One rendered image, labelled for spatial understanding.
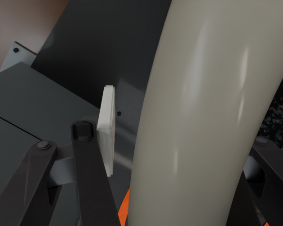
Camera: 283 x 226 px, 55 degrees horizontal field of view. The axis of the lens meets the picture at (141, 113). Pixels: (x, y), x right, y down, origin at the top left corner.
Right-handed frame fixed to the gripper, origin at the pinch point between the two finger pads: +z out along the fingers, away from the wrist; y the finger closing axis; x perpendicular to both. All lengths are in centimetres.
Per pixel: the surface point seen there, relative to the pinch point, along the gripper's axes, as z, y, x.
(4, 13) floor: 91, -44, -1
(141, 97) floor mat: 86, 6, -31
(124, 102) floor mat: 86, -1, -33
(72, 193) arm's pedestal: 36, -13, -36
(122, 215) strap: 84, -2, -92
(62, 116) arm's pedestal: 66, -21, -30
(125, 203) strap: 84, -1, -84
